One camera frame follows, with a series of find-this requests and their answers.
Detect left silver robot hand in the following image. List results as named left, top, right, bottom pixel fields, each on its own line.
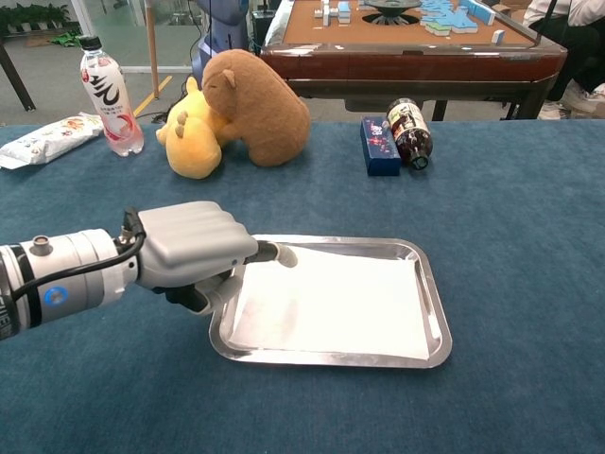
left=136, top=201, right=299, bottom=317

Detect white paper sheet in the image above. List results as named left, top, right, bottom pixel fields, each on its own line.
left=230, top=243, right=439, bottom=364

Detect silver metal tray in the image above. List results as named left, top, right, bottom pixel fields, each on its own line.
left=208, top=232, right=453, bottom=370

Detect yellow plush toy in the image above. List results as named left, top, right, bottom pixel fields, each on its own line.
left=155, top=76, right=233, bottom=181

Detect brown capybara plush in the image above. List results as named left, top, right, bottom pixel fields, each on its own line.
left=200, top=48, right=312, bottom=167

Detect clear bottle pink label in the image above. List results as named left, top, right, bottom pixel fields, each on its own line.
left=78, top=35, right=146, bottom=158

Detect white snack bag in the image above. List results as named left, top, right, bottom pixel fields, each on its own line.
left=0, top=112, right=105, bottom=170

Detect dark blue rectangular box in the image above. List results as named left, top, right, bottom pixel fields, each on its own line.
left=359, top=116, right=403, bottom=178

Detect blue machine base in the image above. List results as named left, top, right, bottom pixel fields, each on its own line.
left=191, top=0, right=251, bottom=79

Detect black slanted table leg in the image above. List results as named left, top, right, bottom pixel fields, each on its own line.
left=0, top=40, right=37, bottom=113

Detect dark brown drink bottle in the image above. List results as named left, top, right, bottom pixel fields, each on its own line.
left=386, top=97, right=434, bottom=171

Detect brown mahjong table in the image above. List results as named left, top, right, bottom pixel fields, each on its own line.
left=259, top=0, right=568, bottom=122

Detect green potted plants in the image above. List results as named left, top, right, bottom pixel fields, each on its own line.
left=0, top=3, right=71, bottom=34

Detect blue felt table cover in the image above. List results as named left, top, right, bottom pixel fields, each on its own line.
left=0, top=118, right=605, bottom=454

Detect blue mahjong tile pile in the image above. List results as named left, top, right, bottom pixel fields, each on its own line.
left=419, top=0, right=496, bottom=38

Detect seated person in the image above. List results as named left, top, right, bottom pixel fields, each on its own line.
left=522, top=0, right=605, bottom=119

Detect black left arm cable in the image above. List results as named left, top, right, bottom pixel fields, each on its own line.
left=9, top=206, right=147, bottom=304

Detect wooden post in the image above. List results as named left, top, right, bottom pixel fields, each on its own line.
left=144, top=0, right=161, bottom=100

